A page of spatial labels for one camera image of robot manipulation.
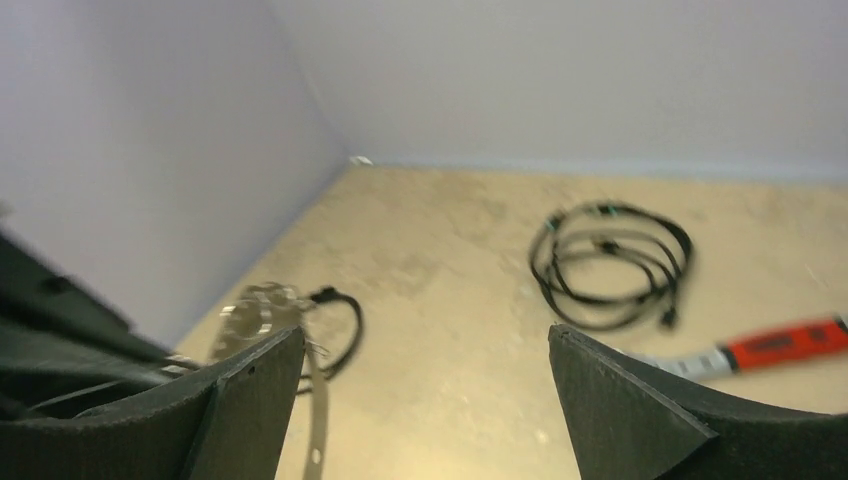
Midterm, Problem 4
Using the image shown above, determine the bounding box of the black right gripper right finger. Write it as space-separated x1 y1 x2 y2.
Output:
548 325 847 479

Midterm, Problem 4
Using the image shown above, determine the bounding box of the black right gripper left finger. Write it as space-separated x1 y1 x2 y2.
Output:
1 327 306 479

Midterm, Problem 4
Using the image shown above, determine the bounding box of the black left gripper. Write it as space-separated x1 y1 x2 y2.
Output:
1 235 199 421

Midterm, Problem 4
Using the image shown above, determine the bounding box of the red handled adjustable wrench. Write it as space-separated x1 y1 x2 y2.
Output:
629 315 847 382

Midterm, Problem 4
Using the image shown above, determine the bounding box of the black coiled cable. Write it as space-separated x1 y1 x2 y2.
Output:
527 200 696 333
294 284 366 397

